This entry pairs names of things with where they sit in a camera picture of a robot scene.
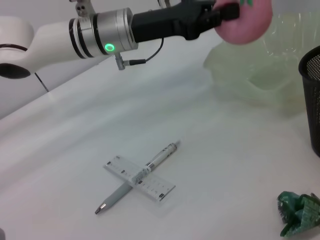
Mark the transparent plastic ruler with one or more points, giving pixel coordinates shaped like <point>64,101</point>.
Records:
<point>155,186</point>

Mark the grey silver pen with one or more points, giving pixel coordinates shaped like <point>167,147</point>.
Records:
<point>117,195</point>

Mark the translucent green fruit bowl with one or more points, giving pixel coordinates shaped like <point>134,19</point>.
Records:
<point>262,72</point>

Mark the black mesh pen holder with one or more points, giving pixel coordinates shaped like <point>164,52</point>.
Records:
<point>313,100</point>

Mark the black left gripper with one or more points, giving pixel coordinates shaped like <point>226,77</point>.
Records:
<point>162,22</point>

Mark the pink toy peach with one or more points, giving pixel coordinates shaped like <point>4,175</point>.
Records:
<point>245,27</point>

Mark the silver camera mount bracket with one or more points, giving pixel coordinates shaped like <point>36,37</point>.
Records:
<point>82,8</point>

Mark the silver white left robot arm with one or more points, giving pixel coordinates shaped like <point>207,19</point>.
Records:
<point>50,42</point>

